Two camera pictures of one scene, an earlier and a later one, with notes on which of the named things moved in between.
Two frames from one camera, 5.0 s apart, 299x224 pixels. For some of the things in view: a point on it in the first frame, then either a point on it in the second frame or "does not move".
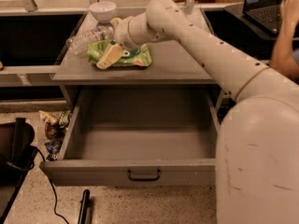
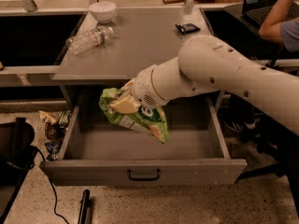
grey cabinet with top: x=93 y=58 does not move
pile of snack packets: x=56 y=125 does not move
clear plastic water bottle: x=78 y=44 does not move
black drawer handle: x=129 y=175 does not move
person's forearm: x=282 y=59 → x=271 y=27
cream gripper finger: x=116 y=21 → x=128 y=87
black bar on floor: x=84 y=206 does not move
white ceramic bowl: x=103 y=10 does not move
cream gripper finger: x=110 y=56 → x=126 y=105
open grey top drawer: x=138 y=137 does not move
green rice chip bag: x=135 y=58 → x=148 y=120
